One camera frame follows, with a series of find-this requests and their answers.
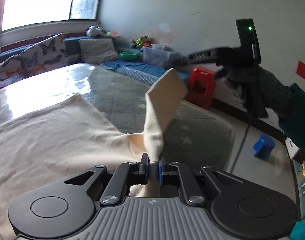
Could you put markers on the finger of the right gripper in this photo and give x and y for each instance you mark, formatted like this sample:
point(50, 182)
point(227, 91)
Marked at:
point(207, 56)

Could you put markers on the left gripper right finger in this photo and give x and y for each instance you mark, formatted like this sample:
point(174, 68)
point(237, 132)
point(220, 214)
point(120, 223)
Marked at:
point(181, 176)

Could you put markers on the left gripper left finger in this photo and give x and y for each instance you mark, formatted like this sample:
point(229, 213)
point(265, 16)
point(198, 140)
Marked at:
point(123, 178)

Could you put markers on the cream beige garment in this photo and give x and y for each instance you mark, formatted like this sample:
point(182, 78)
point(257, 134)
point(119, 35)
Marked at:
point(51, 144)

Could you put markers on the dark green sleeved forearm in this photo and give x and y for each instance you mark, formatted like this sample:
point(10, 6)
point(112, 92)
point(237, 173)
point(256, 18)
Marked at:
point(288, 102)

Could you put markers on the red plastic stool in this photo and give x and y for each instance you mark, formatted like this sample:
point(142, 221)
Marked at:
point(201, 87)

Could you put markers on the grey quilted star table cover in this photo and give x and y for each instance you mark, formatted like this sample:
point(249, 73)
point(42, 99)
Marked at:
point(195, 136)

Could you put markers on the clear plastic storage box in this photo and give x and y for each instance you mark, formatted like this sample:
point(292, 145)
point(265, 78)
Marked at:
point(159, 57)

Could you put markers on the colourful toy pile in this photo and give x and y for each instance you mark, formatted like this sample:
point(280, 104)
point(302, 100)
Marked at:
point(139, 42)

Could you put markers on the small blue plastic stool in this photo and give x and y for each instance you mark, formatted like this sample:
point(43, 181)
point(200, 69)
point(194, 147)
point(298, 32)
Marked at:
point(263, 147)

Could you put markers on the blue corner sofa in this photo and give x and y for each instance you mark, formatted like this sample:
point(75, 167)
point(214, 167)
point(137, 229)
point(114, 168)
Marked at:
point(135, 69)

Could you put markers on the green plastic bowl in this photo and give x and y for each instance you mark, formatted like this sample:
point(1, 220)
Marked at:
point(129, 56)

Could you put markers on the grey plain cushion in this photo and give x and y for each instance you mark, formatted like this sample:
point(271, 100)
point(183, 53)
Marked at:
point(97, 50)

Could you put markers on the white plush toy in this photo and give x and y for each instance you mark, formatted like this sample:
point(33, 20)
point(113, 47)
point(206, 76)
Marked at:
point(94, 31)

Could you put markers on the large butterfly print cushion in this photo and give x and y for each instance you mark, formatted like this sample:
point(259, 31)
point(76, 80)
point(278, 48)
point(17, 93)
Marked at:
point(44, 56)

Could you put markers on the small butterfly print cushion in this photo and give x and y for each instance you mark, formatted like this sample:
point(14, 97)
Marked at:
point(11, 68)

